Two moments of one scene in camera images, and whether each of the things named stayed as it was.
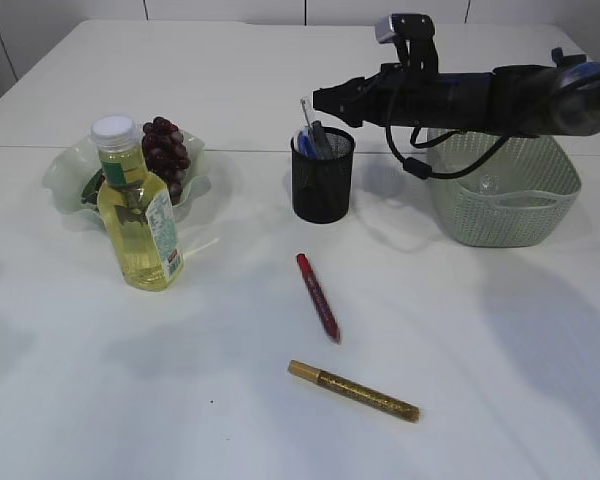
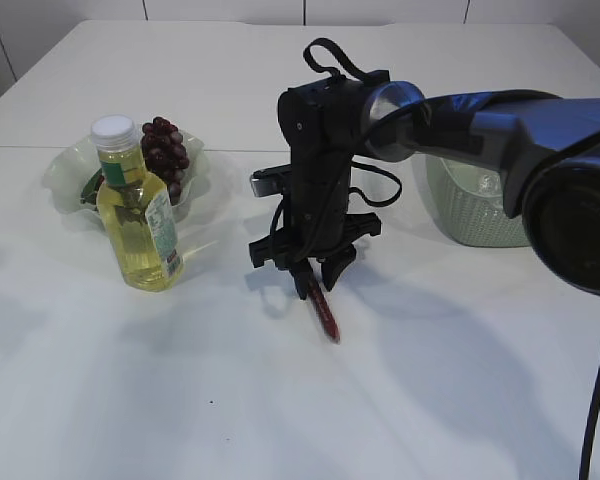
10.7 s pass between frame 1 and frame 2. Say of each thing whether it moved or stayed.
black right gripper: moved
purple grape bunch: stayed
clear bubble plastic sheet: stayed
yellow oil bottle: stayed
